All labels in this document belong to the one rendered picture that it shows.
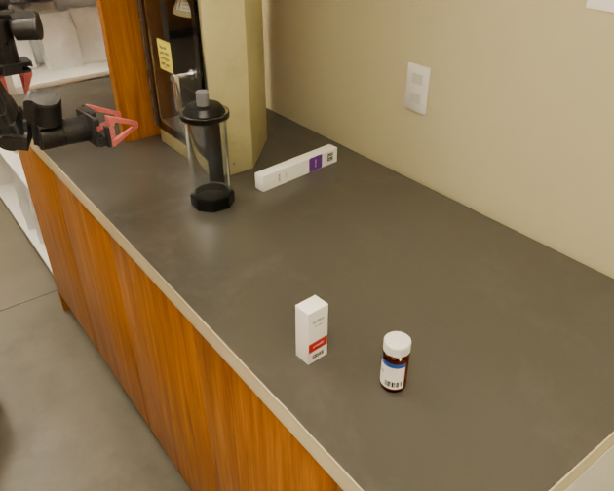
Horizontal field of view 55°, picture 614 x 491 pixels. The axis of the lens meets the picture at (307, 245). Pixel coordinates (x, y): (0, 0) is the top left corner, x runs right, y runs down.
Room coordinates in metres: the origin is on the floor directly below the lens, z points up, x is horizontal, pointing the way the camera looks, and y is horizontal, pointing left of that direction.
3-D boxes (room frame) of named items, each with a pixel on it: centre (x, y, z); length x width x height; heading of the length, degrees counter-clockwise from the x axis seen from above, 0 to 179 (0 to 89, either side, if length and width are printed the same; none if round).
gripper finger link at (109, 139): (1.25, 0.43, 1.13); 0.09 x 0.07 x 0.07; 128
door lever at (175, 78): (1.38, 0.29, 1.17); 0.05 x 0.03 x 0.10; 127
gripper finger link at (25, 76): (1.53, 0.76, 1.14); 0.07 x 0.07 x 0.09; 37
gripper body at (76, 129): (1.23, 0.50, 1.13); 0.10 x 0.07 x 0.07; 38
